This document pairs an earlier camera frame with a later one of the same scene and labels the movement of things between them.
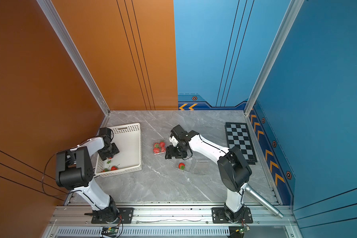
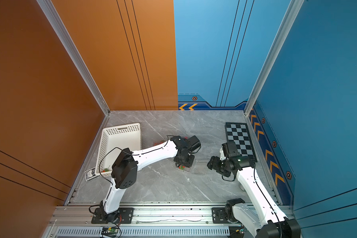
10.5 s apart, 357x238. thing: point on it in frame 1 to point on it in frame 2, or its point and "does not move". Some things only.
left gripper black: x=116 y=150 to x=189 y=164
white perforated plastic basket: x=129 y=159 does not move
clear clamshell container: x=197 y=166 does not move
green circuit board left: x=109 y=231 does not move
